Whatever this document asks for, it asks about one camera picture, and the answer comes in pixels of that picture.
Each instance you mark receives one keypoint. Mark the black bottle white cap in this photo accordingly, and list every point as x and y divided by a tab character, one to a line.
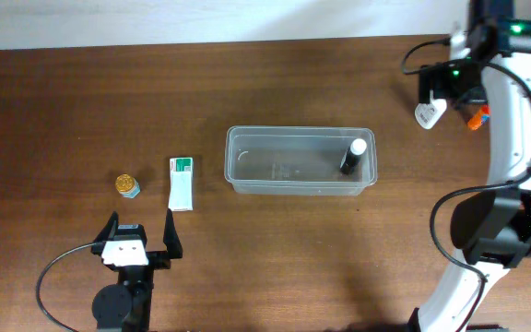
353	156

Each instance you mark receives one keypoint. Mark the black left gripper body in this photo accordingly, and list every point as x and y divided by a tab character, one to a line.
156	260

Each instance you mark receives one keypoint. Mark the orange tablet tube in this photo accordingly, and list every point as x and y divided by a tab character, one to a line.
479	118

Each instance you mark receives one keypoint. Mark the clear plastic container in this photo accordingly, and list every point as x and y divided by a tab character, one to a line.
297	160

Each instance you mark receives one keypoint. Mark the green white medicine box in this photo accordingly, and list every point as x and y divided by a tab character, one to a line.
181	184

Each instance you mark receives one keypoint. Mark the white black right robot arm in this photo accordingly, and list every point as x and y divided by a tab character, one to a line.
489	65

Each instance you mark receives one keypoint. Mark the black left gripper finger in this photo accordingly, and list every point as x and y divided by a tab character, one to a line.
109	229
171	239

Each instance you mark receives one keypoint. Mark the small jar gold lid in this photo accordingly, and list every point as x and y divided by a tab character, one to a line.
127	186

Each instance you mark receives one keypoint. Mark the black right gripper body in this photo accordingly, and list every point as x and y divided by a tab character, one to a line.
459	82

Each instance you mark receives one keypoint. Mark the white tube bottle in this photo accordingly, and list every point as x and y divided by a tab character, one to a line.
428	114

